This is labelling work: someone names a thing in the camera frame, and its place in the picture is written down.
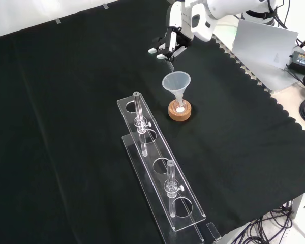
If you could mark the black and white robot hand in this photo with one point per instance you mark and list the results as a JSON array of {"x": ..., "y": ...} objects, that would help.
[{"x": 200, "y": 23}]

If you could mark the clear plastic funnel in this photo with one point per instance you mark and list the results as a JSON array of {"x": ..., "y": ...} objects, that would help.
[{"x": 176, "y": 81}]

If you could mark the small round-bottom glass flask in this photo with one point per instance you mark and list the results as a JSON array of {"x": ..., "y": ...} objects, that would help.
[{"x": 180, "y": 109}]

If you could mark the clear acrylic funnel stand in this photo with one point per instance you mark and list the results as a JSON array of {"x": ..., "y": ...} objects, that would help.
[{"x": 165, "y": 178}]

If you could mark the pale grey board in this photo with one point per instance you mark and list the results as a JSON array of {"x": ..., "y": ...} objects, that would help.
[{"x": 264, "y": 43}]

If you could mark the grey tape strip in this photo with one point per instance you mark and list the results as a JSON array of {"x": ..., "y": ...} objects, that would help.
[
  {"x": 59, "y": 21},
  {"x": 105, "y": 6}
]

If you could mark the black power adapter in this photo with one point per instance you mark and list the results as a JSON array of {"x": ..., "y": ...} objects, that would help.
[{"x": 303, "y": 62}]

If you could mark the black cloth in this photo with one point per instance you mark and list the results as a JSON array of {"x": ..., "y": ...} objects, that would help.
[{"x": 66, "y": 101}]

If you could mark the small clear acrylic block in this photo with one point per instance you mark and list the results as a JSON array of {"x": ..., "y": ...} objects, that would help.
[{"x": 213, "y": 232}]

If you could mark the grey metal base plate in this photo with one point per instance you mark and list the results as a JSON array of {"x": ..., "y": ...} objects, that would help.
[{"x": 274, "y": 76}]

